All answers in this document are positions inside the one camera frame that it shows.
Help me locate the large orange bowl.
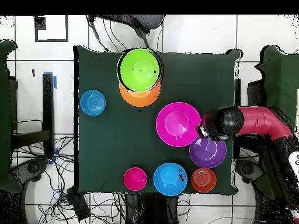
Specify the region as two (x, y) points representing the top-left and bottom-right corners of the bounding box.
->
(119, 81), (162, 107)

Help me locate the large green bowl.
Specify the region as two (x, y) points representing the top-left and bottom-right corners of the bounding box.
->
(116, 48), (164, 93)

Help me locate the purple bowl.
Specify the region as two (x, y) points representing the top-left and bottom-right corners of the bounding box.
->
(189, 136), (227, 169)

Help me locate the large pink bowl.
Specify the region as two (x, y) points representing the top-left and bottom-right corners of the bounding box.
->
(155, 101), (202, 148)

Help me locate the dark green tablecloth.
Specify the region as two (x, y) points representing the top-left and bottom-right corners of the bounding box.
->
(73, 45), (241, 195)

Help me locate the small crimson bowl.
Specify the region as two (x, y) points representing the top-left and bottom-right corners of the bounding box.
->
(123, 167), (148, 192)

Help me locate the blue bowl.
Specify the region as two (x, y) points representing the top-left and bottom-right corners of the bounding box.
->
(152, 162), (188, 197)

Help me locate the blue cup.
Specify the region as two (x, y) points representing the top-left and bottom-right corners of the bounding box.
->
(79, 89), (106, 117)

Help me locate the orange cup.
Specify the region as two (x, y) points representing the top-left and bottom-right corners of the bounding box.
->
(191, 167), (217, 194)

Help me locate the grey office chair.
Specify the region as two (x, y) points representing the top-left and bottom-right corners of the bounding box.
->
(87, 15), (166, 52)

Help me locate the black power strip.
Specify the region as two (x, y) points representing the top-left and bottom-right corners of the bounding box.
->
(66, 186), (91, 221)

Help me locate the black chair base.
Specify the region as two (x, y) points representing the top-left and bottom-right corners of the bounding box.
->
(235, 159), (265, 185)
(10, 157), (50, 183)

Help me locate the green cloth on side table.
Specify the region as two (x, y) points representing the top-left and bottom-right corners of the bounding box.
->
(254, 45), (299, 199)
(0, 39), (23, 193)

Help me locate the black metal frame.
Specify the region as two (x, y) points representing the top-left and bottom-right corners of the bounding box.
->
(10, 73), (55, 159)
(233, 78), (266, 159)

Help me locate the tangle of cables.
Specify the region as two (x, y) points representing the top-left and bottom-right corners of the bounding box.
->
(11, 136), (127, 224)

